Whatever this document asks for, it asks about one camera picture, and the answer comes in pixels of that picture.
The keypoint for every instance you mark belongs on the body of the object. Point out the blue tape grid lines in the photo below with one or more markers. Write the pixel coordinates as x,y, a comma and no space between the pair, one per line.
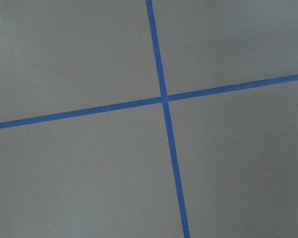
164,99

